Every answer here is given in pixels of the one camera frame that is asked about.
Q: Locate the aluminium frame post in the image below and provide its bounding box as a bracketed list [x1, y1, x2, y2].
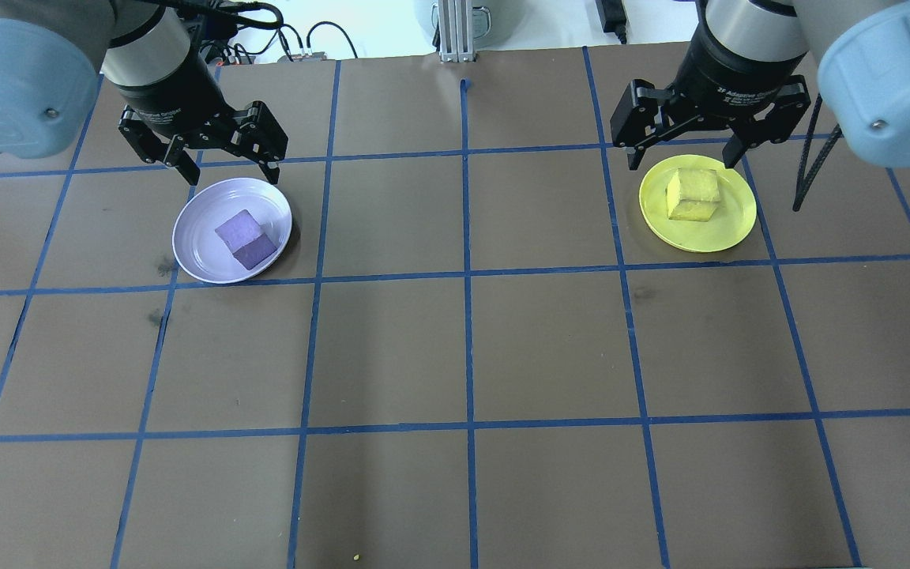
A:
[435, 0, 478, 64]

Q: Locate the yellow plate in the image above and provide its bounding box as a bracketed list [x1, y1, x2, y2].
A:
[639, 155, 758, 254]

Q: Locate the black power adapter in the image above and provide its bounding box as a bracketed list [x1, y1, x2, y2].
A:
[596, 0, 630, 44]

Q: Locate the yellow foam block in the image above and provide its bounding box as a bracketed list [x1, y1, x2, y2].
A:
[665, 168, 721, 224]

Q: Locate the purple plate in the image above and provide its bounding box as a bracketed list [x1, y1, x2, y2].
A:
[172, 177, 294, 285]

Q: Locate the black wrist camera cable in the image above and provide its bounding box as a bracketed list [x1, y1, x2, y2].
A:
[151, 0, 286, 31]

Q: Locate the purple foam block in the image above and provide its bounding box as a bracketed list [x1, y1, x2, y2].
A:
[214, 209, 280, 272]

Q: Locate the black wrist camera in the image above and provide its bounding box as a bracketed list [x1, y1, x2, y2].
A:
[182, 8, 223, 60]

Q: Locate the black looped cable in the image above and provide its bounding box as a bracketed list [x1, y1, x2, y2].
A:
[305, 21, 359, 60]

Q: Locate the black hub with red plugs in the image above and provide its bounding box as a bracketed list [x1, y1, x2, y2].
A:
[214, 43, 339, 66]

